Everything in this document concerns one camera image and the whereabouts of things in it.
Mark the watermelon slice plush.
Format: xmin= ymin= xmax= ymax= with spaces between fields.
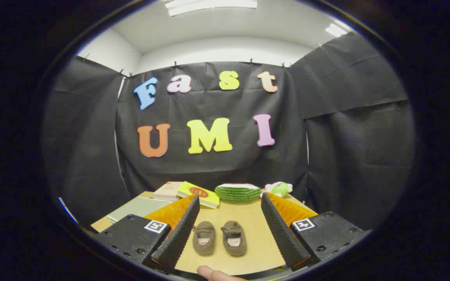
xmin=214 ymin=183 xmax=263 ymax=203

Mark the brown fuzzy slipper shoe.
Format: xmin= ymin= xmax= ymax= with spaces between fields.
xmin=192 ymin=221 xmax=216 ymax=256
xmin=221 ymin=221 xmax=248 ymax=257

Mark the grey-green fabric storage box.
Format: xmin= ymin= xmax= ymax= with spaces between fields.
xmin=106 ymin=196 xmax=174 ymax=224

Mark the beige cover book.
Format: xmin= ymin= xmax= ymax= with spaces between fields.
xmin=154 ymin=181 xmax=184 ymax=201

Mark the long ceiling light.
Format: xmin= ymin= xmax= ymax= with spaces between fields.
xmin=165 ymin=0 xmax=257 ymax=17

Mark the yellow book with red circle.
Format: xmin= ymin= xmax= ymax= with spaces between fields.
xmin=177 ymin=181 xmax=220 ymax=209

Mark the pink and green plush toy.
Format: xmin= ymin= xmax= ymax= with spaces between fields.
xmin=260 ymin=181 xmax=293 ymax=198

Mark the small ceiling light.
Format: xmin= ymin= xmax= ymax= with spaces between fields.
xmin=325 ymin=23 xmax=348 ymax=37

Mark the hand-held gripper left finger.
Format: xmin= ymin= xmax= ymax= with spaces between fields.
xmin=91 ymin=194 xmax=201 ymax=272

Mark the black backdrop cloth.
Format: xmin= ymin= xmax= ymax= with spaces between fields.
xmin=43 ymin=32 xmax=415 ymax=231

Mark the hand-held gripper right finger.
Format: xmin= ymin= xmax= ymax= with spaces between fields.
xmin=261 ymin=192 xmax=367 ymax=272

